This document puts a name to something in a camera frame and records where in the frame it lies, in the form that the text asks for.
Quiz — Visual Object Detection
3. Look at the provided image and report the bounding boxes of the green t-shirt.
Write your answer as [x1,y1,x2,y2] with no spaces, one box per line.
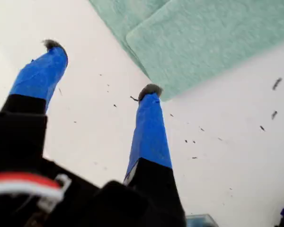
[89,0,284,102]

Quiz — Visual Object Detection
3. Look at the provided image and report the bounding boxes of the small shiny metal plate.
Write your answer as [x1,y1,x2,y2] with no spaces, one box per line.
[186,214,219,227]

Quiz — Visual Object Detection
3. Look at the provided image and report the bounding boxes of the red white arm wire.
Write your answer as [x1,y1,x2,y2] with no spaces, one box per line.
[0,171,71,201]

